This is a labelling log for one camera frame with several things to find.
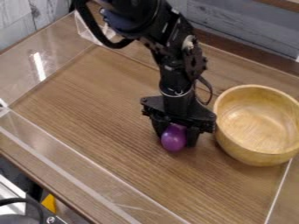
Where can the clear acrylic barrier wall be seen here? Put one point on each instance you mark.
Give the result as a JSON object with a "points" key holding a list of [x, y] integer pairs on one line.
{"points": [[73, 132]]}

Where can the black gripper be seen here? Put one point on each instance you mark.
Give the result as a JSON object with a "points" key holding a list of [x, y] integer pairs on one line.
{"points": [[183, 110]]}

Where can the yellow black device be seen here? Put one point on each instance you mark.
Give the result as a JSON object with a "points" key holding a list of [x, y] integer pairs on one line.
{"points": [[49, 207]]}

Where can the purple toy eggplant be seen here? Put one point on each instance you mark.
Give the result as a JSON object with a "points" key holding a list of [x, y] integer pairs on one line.
{"points": [[173, 138]]}

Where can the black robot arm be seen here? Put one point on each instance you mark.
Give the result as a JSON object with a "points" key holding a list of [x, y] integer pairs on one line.
{"points": [[155, 24]]}

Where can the light wooden bowl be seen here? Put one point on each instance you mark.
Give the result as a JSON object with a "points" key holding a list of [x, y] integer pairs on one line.
{"points": [[257, 125]]}

